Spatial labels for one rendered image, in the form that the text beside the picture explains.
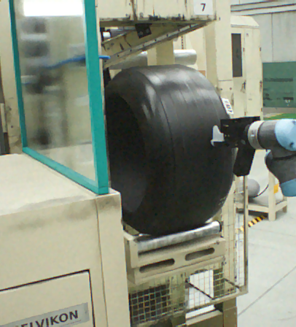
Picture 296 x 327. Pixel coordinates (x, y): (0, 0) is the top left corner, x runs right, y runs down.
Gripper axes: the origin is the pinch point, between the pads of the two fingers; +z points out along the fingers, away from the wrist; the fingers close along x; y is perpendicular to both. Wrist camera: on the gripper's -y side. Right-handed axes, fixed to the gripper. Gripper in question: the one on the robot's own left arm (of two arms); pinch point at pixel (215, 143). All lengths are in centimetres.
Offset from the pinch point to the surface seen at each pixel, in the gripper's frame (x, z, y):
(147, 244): 18.0, 17.4, -30.3
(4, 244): 72, -47, -7
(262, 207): -202, 230, -84
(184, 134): 9.3, 1.6, 3.8
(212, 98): -4.2, 5.3, 13.5
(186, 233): 3.2, 17.6, -29.8
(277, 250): -162, 166, -104
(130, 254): 25.9, 14.0, -31.2
